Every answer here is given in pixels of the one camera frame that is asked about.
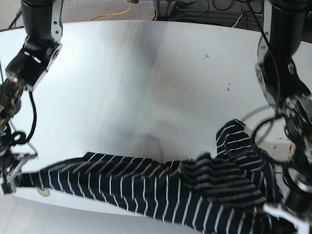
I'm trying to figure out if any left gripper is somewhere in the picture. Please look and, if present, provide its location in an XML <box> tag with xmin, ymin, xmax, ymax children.
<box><xmin>263</xmin><ymin>180</ymin><xmax>312</xmax><ymax>234</ymax></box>

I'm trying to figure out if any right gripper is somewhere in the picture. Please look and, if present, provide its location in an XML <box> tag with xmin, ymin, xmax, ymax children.
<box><xmin>0</xmin><ymin>148</ymin><xmax>38</xmax><ymax>187</ymax></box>

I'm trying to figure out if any black white striped t-shirt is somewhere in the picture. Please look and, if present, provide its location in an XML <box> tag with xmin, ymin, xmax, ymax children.
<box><xmin>21</xmin><ymin>119</ymin><xmax>283</xmax><ymax>234</ymax></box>

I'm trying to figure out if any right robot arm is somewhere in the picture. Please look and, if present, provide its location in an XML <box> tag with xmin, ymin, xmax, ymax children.
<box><xmin>0</xmin><ymin>0</ymin><xmax>63</xmax><ymax>194</ymax></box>

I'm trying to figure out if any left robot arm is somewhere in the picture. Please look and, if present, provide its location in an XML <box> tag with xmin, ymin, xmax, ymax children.
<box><xmin>255</xmin><ymin>0</ymin><xmax>312</xmax><ymax>234</ymax></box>

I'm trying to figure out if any red tape rectangle marking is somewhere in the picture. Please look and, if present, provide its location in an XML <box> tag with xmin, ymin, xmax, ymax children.
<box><xmin>271</xmin><ymin>137</ymin><xmax>293</xmax><ymax>161</ymax></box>

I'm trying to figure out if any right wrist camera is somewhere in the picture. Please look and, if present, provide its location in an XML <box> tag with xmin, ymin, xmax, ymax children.
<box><xmin>0</xmin><ymin>177</ymin><xmax>16</xmax><ymax>196</ymax></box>

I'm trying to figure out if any left table cable grommet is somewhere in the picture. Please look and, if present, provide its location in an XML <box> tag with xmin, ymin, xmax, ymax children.
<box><xmin>37</xmin><ymin>188</ymin><xmax>50</xmax><ymax>197</ymax></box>

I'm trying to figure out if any yellow cable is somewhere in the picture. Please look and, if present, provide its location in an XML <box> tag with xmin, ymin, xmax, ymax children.
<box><xmin>90</xmin><ymin>1</ymin><xmax>137</xmax><ymax>21</ymax></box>

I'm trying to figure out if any aluminium frame rail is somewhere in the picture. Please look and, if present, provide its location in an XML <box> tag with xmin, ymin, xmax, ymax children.
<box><xmin>154</xmin><ymin>0</ymin><xmax>176</xmax><ymax>21</ymax></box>

